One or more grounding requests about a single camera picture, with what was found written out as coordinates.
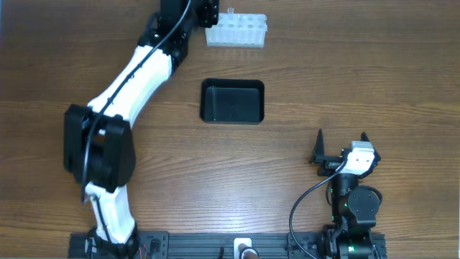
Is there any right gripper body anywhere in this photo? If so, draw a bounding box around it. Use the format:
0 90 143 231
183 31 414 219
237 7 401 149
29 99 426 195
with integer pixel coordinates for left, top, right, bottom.
310 153 346 178

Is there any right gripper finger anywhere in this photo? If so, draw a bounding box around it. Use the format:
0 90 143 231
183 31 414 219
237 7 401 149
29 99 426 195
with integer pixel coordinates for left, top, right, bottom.
313 129 326 157
360 131 382 163

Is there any black tray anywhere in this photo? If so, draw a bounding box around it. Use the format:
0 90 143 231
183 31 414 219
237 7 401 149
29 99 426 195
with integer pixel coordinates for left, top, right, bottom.
199 78 266 126

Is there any white test tube rack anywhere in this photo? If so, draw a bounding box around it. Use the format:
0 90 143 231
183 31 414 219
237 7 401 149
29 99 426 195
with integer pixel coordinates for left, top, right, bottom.
205 12 269 49

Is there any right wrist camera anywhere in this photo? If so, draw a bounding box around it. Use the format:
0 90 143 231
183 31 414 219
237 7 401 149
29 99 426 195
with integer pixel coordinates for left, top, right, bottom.
342 140 377 176

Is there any black cable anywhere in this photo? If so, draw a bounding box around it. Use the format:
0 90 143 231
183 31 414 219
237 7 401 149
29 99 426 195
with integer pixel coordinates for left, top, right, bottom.
80 0 193 206
288 160 348 259

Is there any mounting rail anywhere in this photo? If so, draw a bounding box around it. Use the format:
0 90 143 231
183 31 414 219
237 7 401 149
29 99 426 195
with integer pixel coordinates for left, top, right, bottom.
68 230 387 259

